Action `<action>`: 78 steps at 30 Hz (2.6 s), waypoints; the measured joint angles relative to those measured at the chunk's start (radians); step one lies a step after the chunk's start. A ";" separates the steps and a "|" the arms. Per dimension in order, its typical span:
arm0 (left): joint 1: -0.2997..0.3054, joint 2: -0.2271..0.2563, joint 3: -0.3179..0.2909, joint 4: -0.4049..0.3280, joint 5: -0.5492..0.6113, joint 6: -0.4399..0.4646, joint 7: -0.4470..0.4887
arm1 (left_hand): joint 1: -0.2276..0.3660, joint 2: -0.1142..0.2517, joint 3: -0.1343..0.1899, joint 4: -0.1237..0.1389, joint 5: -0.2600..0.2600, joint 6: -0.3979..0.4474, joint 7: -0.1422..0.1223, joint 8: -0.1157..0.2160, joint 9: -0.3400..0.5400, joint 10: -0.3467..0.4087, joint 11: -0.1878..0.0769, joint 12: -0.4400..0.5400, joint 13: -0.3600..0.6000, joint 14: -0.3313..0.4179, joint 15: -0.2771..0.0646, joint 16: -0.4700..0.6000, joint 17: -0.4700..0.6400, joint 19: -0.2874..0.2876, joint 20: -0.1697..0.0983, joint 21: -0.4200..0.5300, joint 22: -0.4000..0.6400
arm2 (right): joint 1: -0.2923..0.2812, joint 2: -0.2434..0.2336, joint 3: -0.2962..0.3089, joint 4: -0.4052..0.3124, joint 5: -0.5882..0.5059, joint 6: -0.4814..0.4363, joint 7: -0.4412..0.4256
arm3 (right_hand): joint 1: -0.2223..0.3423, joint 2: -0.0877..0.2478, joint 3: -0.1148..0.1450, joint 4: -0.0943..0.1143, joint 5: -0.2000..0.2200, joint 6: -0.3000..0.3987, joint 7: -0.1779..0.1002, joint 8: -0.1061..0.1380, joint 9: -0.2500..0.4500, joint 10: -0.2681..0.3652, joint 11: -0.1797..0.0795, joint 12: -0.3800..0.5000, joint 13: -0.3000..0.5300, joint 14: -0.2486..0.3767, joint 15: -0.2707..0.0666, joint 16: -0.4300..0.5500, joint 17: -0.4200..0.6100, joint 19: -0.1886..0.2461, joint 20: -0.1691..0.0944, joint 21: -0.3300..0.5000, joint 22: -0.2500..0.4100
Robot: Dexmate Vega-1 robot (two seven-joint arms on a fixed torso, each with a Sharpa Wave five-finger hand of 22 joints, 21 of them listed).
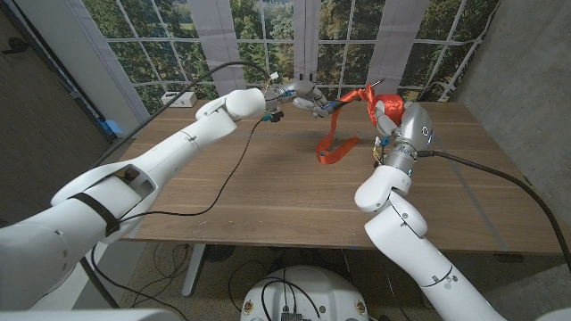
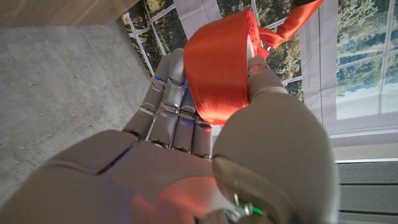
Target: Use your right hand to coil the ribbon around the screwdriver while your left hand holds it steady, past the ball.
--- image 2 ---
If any orange satin ribbon roll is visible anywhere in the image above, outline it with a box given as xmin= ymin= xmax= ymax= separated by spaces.
xmin=182 ymin=0 xmax=326 ymax=126

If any printed window forest backdrop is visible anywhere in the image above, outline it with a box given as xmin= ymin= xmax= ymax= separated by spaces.
xmin=120 ymin=0 xmax=398 ymax=162

